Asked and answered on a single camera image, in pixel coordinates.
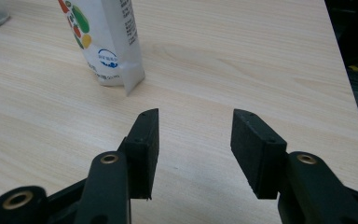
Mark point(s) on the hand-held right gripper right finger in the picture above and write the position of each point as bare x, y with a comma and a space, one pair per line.
254, 155

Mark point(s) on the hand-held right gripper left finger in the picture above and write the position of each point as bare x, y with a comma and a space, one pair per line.
143, 149

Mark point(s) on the white printed pouch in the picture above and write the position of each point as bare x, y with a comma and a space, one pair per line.
105, 37

